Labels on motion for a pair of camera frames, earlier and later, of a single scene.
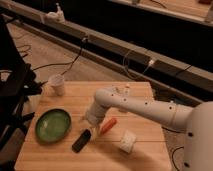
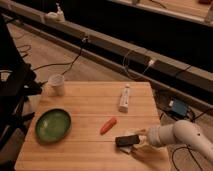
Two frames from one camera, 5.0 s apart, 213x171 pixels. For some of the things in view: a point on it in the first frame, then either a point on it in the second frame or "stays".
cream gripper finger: [94, 131] → [143, 139]
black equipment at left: [17, 83] stays
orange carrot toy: [110, 124] stays
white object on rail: [56, 17] stays
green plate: [53, 125] stays
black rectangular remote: [83, 138] → [124, 141]
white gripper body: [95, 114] → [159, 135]
